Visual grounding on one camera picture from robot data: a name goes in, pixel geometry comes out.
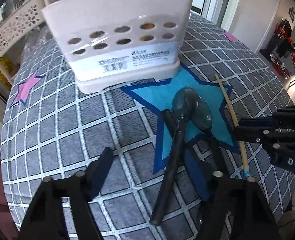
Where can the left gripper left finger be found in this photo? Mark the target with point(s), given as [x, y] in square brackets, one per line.
[86, 185]

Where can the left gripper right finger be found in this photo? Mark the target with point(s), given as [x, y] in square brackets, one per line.
[216, 197]

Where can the blue-tipped wooden chopstick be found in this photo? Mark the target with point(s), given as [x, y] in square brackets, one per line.
[235, 123]

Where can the black-handled clear spoon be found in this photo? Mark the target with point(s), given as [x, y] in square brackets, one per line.
[181, 112]
[170, 123]
[201, 117]

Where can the grey checked tablecloth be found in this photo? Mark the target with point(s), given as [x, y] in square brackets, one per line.
[50, 128]

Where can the pink plastic utensil holder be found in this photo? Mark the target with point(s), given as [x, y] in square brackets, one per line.
[108, 42]

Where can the beige perforated storage rack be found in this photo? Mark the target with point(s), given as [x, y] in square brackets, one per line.
[18, 24]

